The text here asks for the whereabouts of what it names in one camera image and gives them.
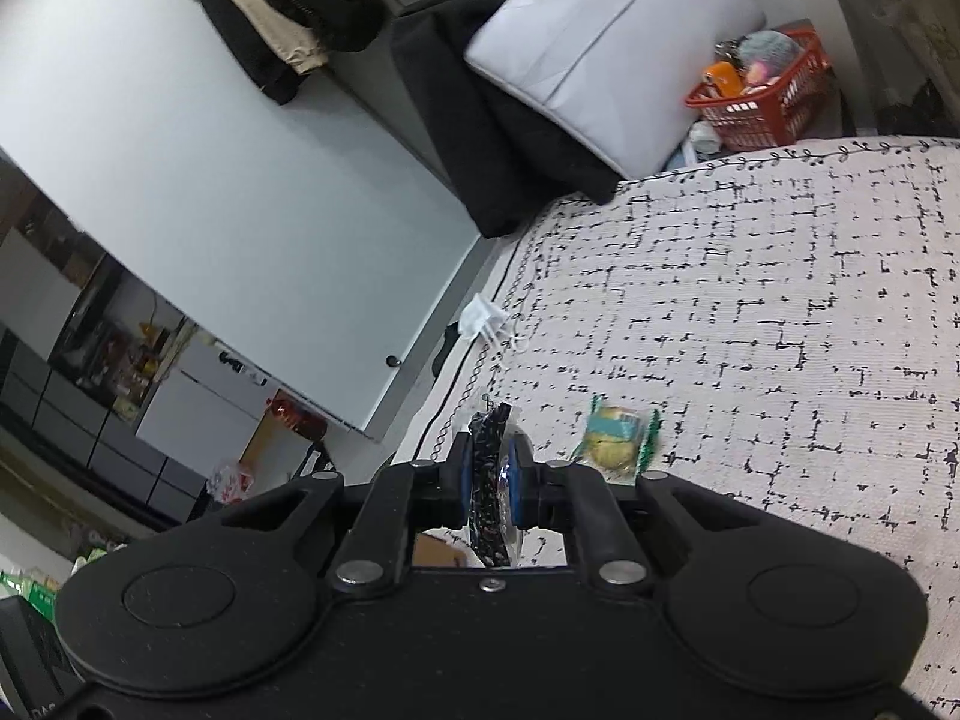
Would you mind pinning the black white snack packet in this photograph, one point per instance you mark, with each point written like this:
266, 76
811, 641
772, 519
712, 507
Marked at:
493, 538

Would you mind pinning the green yellow cookie packet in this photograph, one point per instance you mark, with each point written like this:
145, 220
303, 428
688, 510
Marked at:
619, 442

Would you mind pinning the red plastic basket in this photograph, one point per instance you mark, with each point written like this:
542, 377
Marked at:
764, 90

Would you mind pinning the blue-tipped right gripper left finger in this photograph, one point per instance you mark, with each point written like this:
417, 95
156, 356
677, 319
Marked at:
403, 500

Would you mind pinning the hanging dark clothes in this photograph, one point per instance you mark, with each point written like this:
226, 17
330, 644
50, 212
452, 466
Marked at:
279, 42

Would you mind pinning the white black patterned blanket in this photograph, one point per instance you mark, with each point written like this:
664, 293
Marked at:
791, 314

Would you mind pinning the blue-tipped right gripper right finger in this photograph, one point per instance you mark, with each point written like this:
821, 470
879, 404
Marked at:
576, 502

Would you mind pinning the light grey tote bag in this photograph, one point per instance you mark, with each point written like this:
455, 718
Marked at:
614, 74

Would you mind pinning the red bottle on floor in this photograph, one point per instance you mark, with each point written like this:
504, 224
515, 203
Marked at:
298, 419

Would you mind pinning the brown cardboard box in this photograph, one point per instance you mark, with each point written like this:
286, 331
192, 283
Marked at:
443, 550

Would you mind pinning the black jacket on chair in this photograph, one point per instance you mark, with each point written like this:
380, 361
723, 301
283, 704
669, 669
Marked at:
505, 161

